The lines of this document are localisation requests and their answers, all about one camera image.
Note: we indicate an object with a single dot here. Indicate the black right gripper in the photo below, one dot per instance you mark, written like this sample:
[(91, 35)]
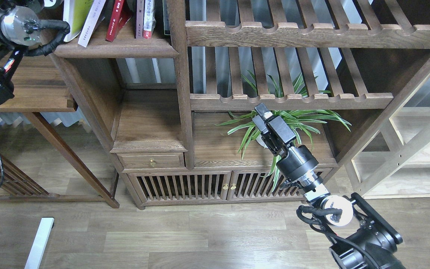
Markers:
[(297, 164)]

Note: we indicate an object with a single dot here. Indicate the yellow green book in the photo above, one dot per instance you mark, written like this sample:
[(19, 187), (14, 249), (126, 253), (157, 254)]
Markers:
[(75, 12)]

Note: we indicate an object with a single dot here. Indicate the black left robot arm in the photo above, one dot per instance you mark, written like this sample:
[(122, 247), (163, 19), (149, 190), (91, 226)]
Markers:
[(22, 33)]

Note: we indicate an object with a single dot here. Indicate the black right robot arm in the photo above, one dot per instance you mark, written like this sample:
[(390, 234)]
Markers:
[(360, 237)]

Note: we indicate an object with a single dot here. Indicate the light wooden shelf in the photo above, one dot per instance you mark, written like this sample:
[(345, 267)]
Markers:
[(395, 162)]

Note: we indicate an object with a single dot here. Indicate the dark wooden side shelf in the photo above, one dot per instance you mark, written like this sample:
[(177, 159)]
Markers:
[(57, 132)]

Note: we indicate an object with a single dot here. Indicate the spider plant leaves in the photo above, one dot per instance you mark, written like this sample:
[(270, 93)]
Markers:
[(298, 120)]

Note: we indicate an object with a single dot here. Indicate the white plant pot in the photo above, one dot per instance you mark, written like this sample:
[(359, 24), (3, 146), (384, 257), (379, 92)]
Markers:
[(260, 140)]

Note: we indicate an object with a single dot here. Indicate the dark wooden bookshelf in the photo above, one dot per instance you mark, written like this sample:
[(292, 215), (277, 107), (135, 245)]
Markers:
[(359, 58)]

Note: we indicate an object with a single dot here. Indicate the brass drawer knob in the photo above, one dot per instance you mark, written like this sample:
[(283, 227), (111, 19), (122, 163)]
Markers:
[(152, 162)]

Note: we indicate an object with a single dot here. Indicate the dark upright book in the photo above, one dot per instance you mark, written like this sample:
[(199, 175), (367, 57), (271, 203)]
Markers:
[(166, 28)]

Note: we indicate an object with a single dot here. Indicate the red white upright book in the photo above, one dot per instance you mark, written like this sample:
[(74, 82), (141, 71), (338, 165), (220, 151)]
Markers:
[(148, 19)]

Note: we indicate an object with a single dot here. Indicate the white table leg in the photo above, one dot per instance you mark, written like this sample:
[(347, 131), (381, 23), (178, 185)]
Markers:
[(38, 247)]

